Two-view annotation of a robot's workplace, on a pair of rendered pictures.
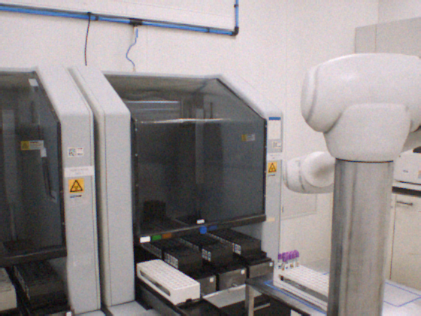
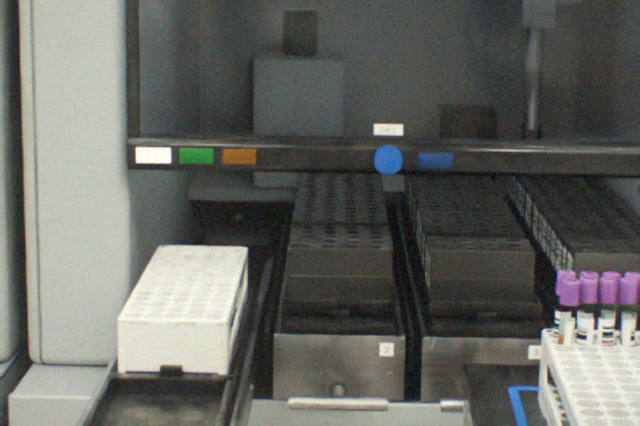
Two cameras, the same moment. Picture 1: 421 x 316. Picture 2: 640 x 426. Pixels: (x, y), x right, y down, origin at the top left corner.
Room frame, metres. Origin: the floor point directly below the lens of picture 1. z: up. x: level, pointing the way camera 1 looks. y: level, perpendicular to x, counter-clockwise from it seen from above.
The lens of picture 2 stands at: (0.48, -0.69, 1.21)
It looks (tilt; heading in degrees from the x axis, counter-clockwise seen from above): 12 degrees down; 35
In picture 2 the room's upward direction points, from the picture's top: 1 degrees clockwise
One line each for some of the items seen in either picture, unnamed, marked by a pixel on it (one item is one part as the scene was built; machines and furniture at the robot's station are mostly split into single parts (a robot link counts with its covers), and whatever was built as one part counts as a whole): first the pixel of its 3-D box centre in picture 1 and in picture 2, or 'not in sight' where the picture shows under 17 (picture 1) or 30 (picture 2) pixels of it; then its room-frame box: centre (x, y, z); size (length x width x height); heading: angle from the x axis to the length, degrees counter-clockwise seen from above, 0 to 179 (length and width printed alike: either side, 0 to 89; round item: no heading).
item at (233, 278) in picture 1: (191, 255); (459, 283); (1.92, 0.09, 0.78); 0.73 x 0.14 x 0.09; 34
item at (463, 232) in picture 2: (208, 249); (472, 255); (1.80, 0.01, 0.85); 0.12 x 0.02 x 0.06; 124
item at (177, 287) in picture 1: (166, 281); (189, 309); (1.48, 0.16, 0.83); 0.30 x 0.10 x 0.06; 34
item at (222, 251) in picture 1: (220, 254); (481, 275); (1.73, -0.04, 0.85); 0.12 x 0.02 x 0.06; 124
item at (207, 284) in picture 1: (162, 261); (338, 280); (1.83, 0.22, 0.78); 0.73 x 0.14 x 0.09; 34
